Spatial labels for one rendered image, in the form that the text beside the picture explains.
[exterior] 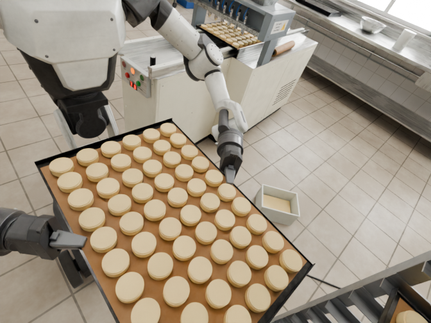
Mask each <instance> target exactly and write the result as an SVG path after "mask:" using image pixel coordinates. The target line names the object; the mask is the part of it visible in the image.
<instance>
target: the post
mask: <svg viewBox="0 0 431 323"><path fill-rule="evenodd" d="M429 259H431V250H430V251H427V252H425V253H423V254H420V255H418V256H415V257H413V258H411V259H409V260H406V261H404V262H401V263H399V264H397V265H395V266H392V267H390V268H388V269H385V270H383V271H381V272H378V273H376V274H373V275H372V276H369V277H366V278H364V279H361V280H360V281H357V282H355V283H352V284H350V285H348V286H346V287H343V288H341V289H338V290H336V291H334V292H332V293H329V294H327V295H324V296H322V297H320V298H318V299H315V300H313V301H310V302H308V303H306V304H303V305H301V306H298V307H297V308H294V309H292V310H289V311H287V312H285V313H283V314H280V315H278V316H275V317H274V318H273V319H272V321H271V322H273V321H275V322H276V323H279V321H280V320H281V319H282V318H283V317H287V318H288V319H289V320H290V319H291V318H292V316H293V315H294V314H295V313H296V312H298V311H301V312H302V314H303V315H304V316H305V317H306V319H307V320H310V319H309V318H308V317H307V316H306V312H307V311H308V309H309V308H310V307H311V306H313V305H315V304H316V305H318V306H319V307H320V309H321V310H322V311H323V312H324V313H325V314H327V313H329V312H328V311H327V310H326V309H325V305H326V304H327V302H328V301H329V299H331V298H333V297H336V296H338V298H339V299H340V300H341V301H342V302H343V303H344V304H345V305H346V306H347V307H349V306H353V305H354V304H353V303H352V302H351V301H350V300H349V299H348V298H349V296H350V294H351V293H352V291H353V290H354V289H356V288H358V287H361V286H363V287H364V288H365V289H366V290H367V291H368V292H369V293H370V294H371V295H372V296H373V297H374V298H377V297H381V296H383V295H386V293H385V292H384V291H383V290H382V289H381V288H380V285H381V283H382V280H383V278H384V277H386V276H389V275H391V274H394V273H396V272H397V273H398V274H399V275H400V276H401V277H402V278H403V279H404V280H406V282H408V283H409V284H410V285H411V286H414V285H418V284H420V283H424V282H427V281H430V279H429V278H428V277H427V276H426V275H424V273H422V272H421V271H422V269H423V266H424V263H425V261H427V260H429ZM271 322H270V323H271ZM291 323H292V322H291Z"/></svg>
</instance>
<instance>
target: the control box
mask: <svg viewBox="0 0 431 323"><path fill-rule="evenodd" d="M120 61H121V78H122V79H123V80H124V81H125V82H127V84H129V85H130V84H132V87H133V88H134V85H135V86H136V87H135V88H136V89H135V88H134V89H135V90H136V91H138V92H139V93H140V94H142V95H143V96H144V97H145V98H149V97H151V79H149V78H148V72H146V71H145V70H144V69H142V68H141V67H139V66H138V65H137V64H136V63H134V62H133V61H131V60H130V59H129V58H127V57H126V56H120ZM122 62H124V63H125V64H126V66H125V67H123V64H122ZM131 68H133V70H134V71H135V73H134V74H133V73H132V72H131ZM126 72H127V73H128V74H129V78H127V77H126V76H125V73H126ZM140 75H142V76H143V78H144V80H143V81H142V80H141V79H140ZM136 81H139V83H140V86H139V87H138V86H137V85H136ZM130 82H131V83H130ZM130 86H131V85H130Z"/></svg>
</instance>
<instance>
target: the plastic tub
mask: <svg viewBox="0 0 431 323"><path fill-rule="evenodd" d="M255 206H256V207H257V208H258V209H259V210H260V211H261V212H262V213H263V214H264V215H265V216H266V217H267V218H268V219H269V220H270V221H273V222H277V223H280V224H285V225H288V226H290V225H291V224H292V223H293V222H294V221H295V220H296V219H297V218H298V217H300V209H299V203H298V193H295V192H291V191H288V190H283V189H281V188H276V187H273V186H269V185H265V184H262V186H261V188H260V190H259V191H258V193H257V194H256V198H255Z"/></svg>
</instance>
